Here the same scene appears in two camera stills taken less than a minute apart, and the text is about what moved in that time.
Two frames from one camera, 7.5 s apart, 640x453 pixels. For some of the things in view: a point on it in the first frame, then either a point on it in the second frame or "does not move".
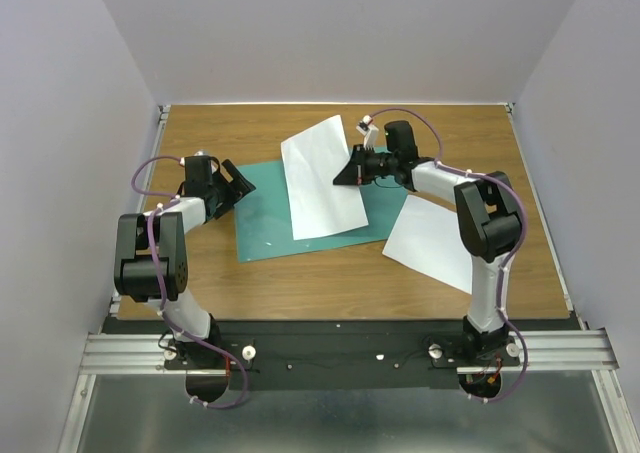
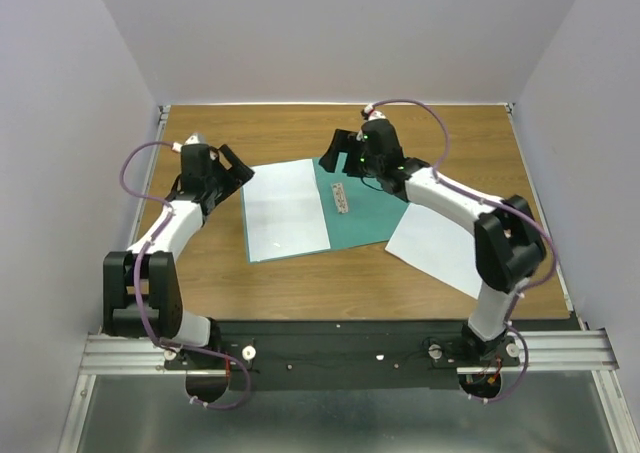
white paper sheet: (312, 161) to (283, 211)
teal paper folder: (263, 226) to (356, 210)
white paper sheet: (428, 237) does not move
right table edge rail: (568, 299) does not move
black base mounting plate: (338, 354) does not move
